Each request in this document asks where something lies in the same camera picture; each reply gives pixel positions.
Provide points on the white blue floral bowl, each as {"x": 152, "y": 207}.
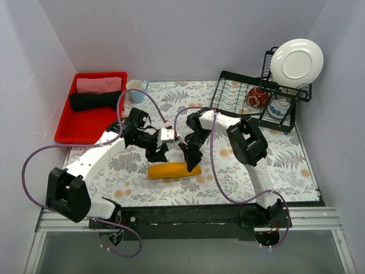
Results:
{"x": 278, "y": 108}

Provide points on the red floral bowl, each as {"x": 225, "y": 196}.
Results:
{"x": 257, "y": 98}

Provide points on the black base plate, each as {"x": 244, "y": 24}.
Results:
{"x": 222, "y": 221}

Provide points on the pink rolled t shirt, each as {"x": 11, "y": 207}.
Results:
{"x": 98, "y": 85}

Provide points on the orange t shirt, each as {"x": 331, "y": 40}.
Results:
{"x": 172, "y": 171}

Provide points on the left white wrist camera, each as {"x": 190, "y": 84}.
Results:
{"x": 166, "y": 135}

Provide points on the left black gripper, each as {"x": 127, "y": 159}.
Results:
{"x": 155, "y": 151}

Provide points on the black wire dish rack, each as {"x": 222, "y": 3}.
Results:
{"x": 230, "y": 96}

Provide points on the black rolled t shirt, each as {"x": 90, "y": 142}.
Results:
{"x": 89, "y": 101}

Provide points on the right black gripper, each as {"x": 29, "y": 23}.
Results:
{"x": 192, "y": 149}

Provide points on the red plastic bin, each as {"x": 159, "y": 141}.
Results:
{"x": 85, "y": 127}

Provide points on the white plate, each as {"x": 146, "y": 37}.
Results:
{"x": 296, "y": 62}

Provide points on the aluminium rail frame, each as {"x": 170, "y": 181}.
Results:
{"x": 302, "y": 219}

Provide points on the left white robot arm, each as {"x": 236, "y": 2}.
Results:
{"x": 67, "y": 192}

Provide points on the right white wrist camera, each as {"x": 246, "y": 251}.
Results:
{"x": 179, "y": 138}

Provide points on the light blue mug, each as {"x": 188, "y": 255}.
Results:
{"x": 134, "y": 86}

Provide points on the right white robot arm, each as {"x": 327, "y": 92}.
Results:
{"x": 249, "y": 146}

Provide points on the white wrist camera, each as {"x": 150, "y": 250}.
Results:
{"x": 179, "y": 138}
{"x": 166, "y": 135}

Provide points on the floral table mat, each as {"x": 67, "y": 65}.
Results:
{"x": 124, "y": 178}

